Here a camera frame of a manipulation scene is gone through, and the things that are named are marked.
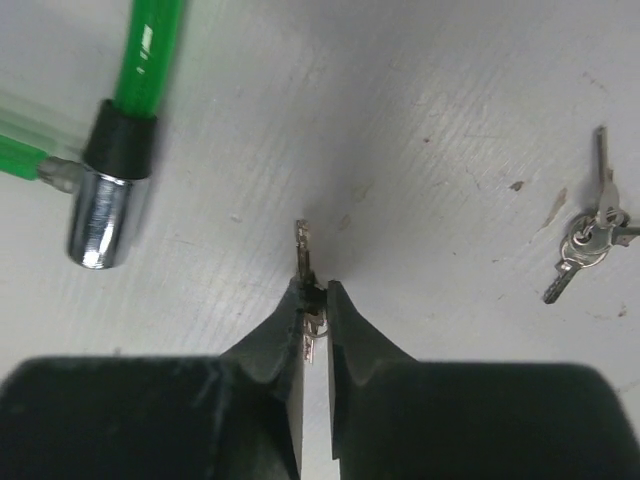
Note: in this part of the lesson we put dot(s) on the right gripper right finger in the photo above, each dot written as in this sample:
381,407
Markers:
395,417

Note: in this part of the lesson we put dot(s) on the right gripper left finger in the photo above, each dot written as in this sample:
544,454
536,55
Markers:
237,415

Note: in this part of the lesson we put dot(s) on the green cable bike lock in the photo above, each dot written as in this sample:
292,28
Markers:
111,179

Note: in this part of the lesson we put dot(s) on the small silver keys right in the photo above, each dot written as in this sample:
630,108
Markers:
594,234

